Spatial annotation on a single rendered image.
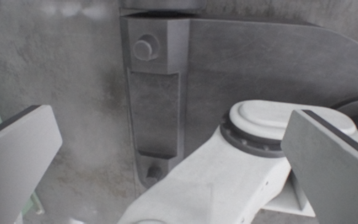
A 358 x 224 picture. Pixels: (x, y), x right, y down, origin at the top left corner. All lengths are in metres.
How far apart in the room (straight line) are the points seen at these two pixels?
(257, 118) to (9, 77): 0.95
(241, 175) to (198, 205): 0.10
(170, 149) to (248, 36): 0.34
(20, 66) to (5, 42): 0.09
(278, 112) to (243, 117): 0.06
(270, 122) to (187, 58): 0.22
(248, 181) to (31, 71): 0.86
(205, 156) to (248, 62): 0.23
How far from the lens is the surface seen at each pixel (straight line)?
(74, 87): 0.86
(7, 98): 1.14
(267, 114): 0.37
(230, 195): 0.28
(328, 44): 0.49
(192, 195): 0.26
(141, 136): 0.57
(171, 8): 0.43
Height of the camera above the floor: 0.61
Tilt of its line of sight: 58 degrees down
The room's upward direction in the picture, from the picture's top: 158 degrees counter-clockwise
